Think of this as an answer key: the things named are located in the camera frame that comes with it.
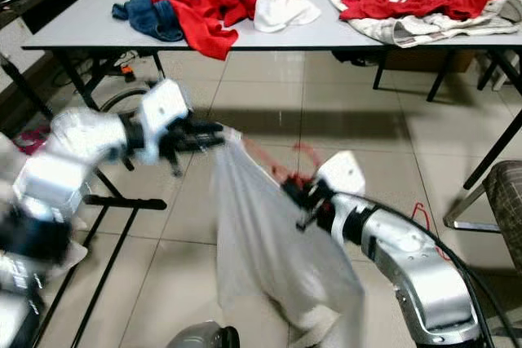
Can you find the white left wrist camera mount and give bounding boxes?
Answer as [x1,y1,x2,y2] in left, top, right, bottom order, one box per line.
[133,79,190,163]

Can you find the black clothes rack frame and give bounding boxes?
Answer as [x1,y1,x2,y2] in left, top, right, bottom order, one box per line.
[0,55,168,348]

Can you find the red cloth garment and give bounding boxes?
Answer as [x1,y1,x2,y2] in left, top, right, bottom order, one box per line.
[149,0,259,62]

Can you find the magenta vacuum cleaner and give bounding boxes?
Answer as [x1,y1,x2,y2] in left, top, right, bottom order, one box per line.
[16,126,56,155]

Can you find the red wire hanger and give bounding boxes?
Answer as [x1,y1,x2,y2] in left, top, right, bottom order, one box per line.
[241,136,325,190]

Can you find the white cloth garment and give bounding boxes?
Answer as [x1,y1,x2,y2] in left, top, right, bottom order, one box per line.
[251,0,322,35]

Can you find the black vacuum hose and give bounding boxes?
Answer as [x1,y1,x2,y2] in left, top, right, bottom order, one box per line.
[94,79,160,121]

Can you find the grey robot foot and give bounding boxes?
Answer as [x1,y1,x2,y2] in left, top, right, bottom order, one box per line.
[167,322,241,348]

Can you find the blue cloth garment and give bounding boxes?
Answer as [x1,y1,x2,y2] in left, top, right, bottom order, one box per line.
[112,0,185,43]

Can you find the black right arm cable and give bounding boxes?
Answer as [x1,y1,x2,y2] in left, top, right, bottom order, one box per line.
[371,200,500,348]

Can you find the brown woven metal chair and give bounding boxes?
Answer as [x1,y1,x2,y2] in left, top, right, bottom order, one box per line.
[443,161,522,251]

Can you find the beige denim garment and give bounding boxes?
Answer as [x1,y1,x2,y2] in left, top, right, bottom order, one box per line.
[325,0,522,48]

